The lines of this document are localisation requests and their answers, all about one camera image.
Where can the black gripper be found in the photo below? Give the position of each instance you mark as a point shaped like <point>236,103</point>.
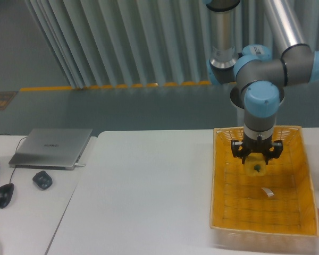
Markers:
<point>268,148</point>

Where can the yellow bell pepper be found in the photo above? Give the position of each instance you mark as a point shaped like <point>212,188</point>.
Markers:
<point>255,165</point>

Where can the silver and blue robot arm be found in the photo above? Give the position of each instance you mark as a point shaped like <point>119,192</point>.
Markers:
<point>259,78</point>

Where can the white paper label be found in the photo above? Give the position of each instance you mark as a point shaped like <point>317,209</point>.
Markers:
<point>268,192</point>

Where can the yellow wicker basket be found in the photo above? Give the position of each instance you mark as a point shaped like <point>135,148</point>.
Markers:
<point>237,200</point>

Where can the silver closed laptop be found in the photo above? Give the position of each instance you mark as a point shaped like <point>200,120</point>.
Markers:
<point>51,149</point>

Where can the small black gadget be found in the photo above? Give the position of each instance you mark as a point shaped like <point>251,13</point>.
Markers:
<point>43,180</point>

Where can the black computer mouse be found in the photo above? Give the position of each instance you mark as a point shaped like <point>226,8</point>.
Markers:
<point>6,194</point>

